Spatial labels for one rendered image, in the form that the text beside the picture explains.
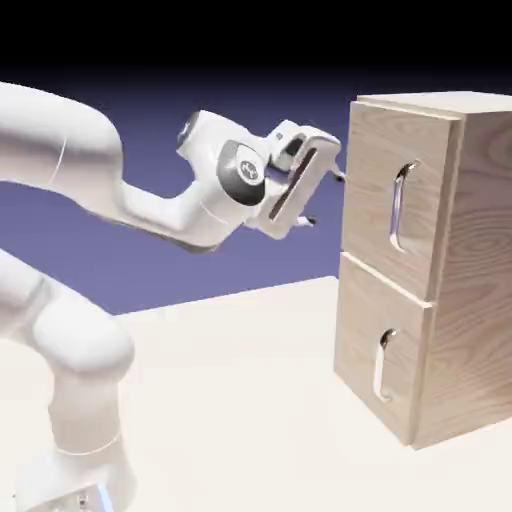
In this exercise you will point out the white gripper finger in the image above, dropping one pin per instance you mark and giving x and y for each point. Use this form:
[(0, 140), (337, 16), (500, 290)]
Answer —
[(337, 174), (308, 220)]

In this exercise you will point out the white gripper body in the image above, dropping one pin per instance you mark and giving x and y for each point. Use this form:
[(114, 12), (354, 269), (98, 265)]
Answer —
[(298, 188)]

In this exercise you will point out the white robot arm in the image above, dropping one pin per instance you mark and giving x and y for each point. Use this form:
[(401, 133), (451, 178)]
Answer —
[(80, 168)]

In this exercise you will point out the light wood cabinet door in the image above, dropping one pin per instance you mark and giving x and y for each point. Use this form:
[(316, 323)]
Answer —
[(376, 192), (360, 344)]

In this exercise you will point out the light wood cabinet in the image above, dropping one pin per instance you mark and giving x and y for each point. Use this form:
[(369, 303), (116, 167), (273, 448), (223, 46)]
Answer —
[(472, 280)]

